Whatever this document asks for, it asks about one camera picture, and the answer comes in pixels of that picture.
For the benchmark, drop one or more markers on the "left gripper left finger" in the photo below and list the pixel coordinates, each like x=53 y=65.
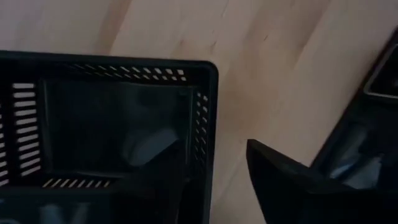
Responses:
x=149 y=186

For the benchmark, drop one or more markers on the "black metal table frame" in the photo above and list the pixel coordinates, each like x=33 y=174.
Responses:
x=357 y=118

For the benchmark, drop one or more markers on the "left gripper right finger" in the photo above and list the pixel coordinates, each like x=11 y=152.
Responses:
x=295 y=196

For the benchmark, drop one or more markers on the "black plastic basket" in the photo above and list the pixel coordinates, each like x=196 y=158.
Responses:
x=93 y=124

